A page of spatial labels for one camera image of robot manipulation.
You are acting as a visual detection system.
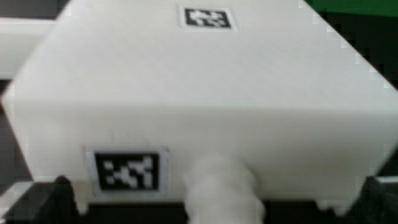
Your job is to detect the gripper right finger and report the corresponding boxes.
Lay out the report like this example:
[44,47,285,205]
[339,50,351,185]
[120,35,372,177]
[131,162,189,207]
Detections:
[355,178,398,224]

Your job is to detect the white cabinet body box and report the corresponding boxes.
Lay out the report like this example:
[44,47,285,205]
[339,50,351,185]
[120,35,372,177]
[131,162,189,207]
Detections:
[1,0,398,224]

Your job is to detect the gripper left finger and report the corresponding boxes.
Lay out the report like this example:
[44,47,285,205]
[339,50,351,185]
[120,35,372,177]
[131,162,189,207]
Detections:
[0,176,79,224]

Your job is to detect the white front fence bar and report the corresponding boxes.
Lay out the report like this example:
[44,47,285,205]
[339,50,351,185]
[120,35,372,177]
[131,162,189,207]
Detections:
[0,17,56,80]

